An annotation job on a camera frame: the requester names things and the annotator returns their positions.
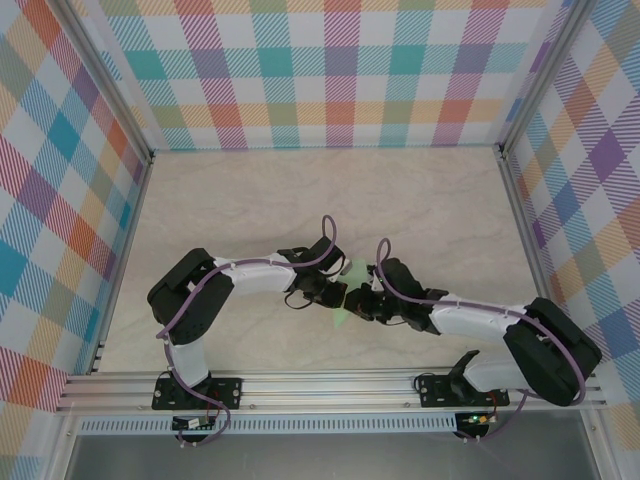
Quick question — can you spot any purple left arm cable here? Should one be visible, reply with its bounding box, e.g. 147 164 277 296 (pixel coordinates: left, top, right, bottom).
157 214 339 447

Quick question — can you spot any aluminium side rail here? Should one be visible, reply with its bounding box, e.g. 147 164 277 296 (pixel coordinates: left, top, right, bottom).
88 149 156 376
497 144 576 371

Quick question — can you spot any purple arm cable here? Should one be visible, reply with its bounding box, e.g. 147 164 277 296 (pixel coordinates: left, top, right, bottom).
374 237 587 445
157 214 339 447

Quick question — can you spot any aluminium frame post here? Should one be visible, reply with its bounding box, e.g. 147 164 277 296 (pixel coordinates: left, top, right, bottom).
52 0 156 164
497 0 599 159

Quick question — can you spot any grey metal panel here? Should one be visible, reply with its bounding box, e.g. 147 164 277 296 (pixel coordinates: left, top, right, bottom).
63 433 601 480

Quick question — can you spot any aluminium mounting rail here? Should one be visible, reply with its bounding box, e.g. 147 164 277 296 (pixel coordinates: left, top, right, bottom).
53 367 610 415

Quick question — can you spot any slotted grey cable duct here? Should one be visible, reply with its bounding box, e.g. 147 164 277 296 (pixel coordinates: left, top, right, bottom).
77 417 459 435

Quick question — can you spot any thin black left gripper wire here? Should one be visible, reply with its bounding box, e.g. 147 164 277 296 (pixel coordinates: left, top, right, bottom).
283 290 316 309

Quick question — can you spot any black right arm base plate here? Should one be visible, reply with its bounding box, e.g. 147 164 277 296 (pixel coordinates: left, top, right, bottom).
418 374 511 409

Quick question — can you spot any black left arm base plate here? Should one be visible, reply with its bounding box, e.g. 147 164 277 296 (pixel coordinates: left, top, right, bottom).
151 377 244 412

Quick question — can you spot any light green paper sheet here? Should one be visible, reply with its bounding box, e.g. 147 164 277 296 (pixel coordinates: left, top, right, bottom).
331 259 374 331

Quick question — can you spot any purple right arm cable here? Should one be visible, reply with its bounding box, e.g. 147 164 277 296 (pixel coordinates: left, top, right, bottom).
374 237 587 445

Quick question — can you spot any aluminium frame leg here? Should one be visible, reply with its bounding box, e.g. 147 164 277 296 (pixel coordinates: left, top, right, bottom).
579 410 617 480
44 414 84 480

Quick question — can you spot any black left circuit board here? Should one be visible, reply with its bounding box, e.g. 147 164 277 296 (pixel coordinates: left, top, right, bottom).
172 416 216 432

